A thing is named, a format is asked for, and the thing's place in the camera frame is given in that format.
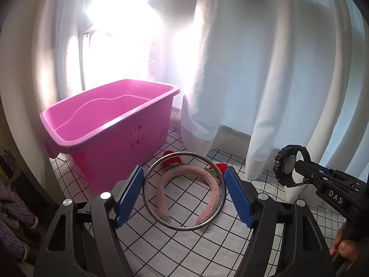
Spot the person's right hand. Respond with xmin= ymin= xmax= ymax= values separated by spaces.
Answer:
xmin=329 ymin=225 xmax=361 ymax=269

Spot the large silver metal bangle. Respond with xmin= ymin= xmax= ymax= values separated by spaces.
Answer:
xmin=143 ymin=151 xmax=226 ymax=232

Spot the white black-grid cloth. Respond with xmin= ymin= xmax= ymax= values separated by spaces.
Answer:
xmin=49 ymin=124 xmax=346 ymax=277

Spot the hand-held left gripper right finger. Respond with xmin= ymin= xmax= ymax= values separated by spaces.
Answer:
xmin=223 ymin=166 xmax=336 ymax=277

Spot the pink plastic storage bin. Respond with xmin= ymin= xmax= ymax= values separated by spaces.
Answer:
xmin=40 ymin=79 xmax=181 ymax=195

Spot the white curtain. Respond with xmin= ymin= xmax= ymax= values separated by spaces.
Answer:
xmin=29 ymin=0 xmax=369 ymax=191

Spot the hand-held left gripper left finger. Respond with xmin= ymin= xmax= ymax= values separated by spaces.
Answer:
xmin=33 ymin=166 xmax=145 ymax=277

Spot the pink fuzzy strawberry headband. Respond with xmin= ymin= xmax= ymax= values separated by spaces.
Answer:
xmin=156 ymin=150 xmax=231 ymax=226

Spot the purple knitted garment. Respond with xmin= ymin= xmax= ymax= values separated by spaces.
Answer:
xmin=0 ymin=185 xmax=39 ymax=264

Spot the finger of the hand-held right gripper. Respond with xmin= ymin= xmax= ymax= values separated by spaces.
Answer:
xmin=306 ymin=155 xmax=358 ymax=181
xmin=295 ymin=159 xmax=351 ymax=190

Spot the black wristwatch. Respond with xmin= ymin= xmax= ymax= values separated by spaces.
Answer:
xmin=273 ymin=145 xmax=312 ymax=187

